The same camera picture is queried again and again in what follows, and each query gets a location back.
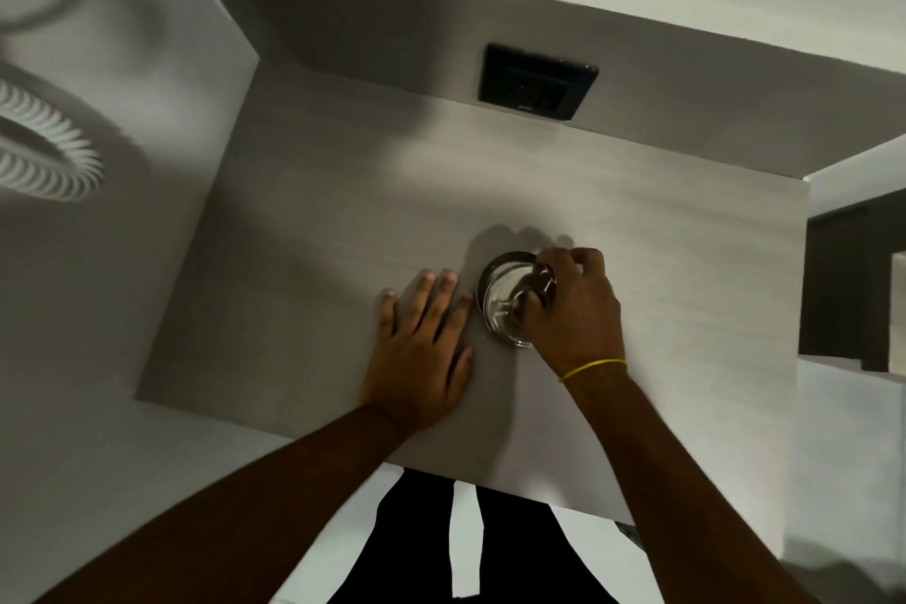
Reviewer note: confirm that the person's right hand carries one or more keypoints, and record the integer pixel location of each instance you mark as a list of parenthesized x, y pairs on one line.
[(580, 320)]

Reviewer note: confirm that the person's left hand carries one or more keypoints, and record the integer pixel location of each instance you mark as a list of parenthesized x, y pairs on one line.
[(414, 370)]

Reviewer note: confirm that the person's left little finger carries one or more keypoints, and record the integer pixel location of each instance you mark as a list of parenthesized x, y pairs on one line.
[(387, 315)]

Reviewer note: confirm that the person's right thumb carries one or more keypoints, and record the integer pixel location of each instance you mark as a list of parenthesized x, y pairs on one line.
[(532, 312)]

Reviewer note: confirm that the person's left middle finger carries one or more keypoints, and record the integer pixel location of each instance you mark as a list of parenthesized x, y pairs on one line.
[(442, 299)]

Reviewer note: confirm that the person's left thumb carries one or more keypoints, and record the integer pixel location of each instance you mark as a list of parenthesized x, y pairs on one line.
[(461, 373)]

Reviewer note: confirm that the clear drinking glass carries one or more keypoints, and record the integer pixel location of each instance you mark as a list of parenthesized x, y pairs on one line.
[(501, 303)]

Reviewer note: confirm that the person's left forearm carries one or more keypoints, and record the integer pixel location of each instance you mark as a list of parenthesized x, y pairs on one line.
[(269, 511)]

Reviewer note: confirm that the person's right forearm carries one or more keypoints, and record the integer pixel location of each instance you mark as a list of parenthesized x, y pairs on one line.
[(672, 483)]

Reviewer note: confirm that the person's black trousers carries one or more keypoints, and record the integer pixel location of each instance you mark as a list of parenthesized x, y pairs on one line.
[(417, 547)]

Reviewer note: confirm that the dark wooden furniture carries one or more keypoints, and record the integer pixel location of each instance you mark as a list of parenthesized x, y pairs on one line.
[(849, 285)]

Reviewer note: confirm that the black wall socket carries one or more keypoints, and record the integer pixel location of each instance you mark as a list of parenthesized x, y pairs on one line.
[(536, 83)]

